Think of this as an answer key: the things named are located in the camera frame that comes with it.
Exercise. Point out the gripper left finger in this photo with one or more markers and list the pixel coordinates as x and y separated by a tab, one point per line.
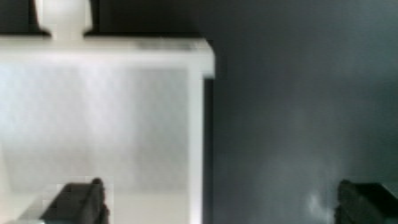
74	207

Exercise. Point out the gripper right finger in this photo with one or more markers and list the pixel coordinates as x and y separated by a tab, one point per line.
366	204

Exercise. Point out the white front drawer with tag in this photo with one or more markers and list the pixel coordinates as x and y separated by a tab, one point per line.
101	118

